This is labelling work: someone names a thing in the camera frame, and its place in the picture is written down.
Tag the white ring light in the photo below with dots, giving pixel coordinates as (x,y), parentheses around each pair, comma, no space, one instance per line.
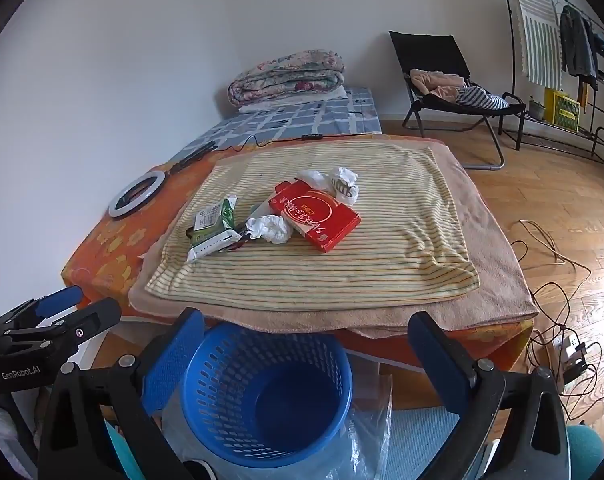
(136,194)

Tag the red box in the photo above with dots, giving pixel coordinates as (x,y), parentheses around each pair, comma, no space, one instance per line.
(316,215)

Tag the yellow striped towel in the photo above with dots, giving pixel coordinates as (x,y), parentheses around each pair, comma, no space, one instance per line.
(374,225)

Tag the white tissue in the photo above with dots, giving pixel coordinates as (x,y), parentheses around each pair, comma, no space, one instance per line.
(272,228)

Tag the clothes on chair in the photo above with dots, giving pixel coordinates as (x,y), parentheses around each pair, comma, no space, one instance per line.
(455,89)

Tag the orange floral bed sheet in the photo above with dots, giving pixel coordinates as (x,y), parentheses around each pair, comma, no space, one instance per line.
(108,262)

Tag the green white carton pack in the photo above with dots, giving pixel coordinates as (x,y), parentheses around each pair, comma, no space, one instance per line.
(214,229)

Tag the black clothes rack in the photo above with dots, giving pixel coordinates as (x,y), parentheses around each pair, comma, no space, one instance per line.
(532,131)

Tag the striped hanging cloth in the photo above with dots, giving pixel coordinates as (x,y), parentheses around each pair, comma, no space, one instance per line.
(540,42)

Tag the beige towel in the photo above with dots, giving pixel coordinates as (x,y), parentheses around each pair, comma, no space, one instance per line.
(503,296)

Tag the black inline cable remote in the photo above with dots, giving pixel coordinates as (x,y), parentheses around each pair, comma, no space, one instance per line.
(309,137)

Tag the clear plastic bag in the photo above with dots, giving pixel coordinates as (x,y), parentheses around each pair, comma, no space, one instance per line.
(358,451)

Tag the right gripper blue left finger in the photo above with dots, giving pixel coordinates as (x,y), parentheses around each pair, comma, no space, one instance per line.
(164,361)

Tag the blue plastic laundry basket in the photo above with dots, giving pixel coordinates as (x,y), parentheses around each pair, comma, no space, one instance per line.
(262,400)

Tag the folded floral quilt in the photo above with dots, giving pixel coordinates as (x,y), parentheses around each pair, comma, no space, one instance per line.
(315,71)

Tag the dark hanging jacket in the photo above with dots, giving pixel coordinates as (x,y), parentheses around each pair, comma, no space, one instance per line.
(578,56)

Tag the white paper printed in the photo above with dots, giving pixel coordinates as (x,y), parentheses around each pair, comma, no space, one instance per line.
(339,182)

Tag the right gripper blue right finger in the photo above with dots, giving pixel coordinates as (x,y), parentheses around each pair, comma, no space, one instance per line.
(447,364)

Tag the yellow crate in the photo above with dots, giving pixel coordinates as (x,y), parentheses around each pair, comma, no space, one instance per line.
(561,111)

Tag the black folding chair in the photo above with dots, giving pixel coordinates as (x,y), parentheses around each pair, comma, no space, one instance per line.
(442,53)

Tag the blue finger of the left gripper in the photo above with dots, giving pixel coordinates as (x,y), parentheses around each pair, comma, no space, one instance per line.
(82,325)
(51,305)

